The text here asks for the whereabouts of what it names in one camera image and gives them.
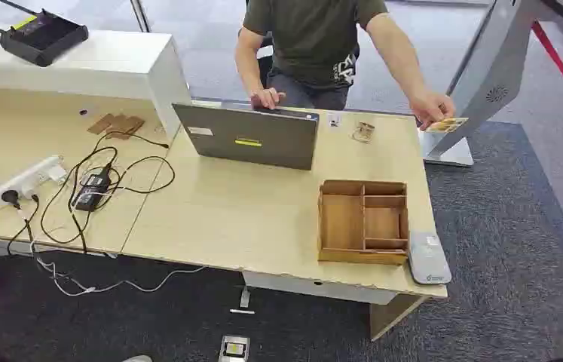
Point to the person's right hand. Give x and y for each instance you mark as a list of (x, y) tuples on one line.
[(266, 97)]

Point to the white shelf unit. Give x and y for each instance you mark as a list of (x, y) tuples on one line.
[(96, 65)]

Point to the black wifi router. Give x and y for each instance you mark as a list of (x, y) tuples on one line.
[(41, 35)]

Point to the white power strip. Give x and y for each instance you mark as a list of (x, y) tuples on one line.
[(21, 184)]

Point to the grey kiosk stand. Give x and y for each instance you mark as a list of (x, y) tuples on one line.
[(486, 85)]

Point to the black plug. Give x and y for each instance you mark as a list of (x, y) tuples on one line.
[(10, 198)]

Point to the brown wooden pieces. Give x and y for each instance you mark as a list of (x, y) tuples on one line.
[(117, 125)]

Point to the small white tag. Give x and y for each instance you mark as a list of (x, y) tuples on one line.
[(333, 120)]

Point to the person's left hand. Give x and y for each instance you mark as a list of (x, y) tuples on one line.
[(431, 107)]

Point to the person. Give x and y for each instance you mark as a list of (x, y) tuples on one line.
[(311, 45)]

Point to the wooden compartment box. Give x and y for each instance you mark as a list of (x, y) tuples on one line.
[(361, 222)]

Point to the black power adapter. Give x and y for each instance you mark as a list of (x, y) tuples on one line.
[(92, 192)]

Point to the grey laptop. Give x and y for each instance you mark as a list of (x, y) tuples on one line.
[(251, 137)]

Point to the floor socket plate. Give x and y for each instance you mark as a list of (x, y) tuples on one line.
[(234, 348)]

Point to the person's hand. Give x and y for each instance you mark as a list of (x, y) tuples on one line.
[(431, 107), (266, 97)]

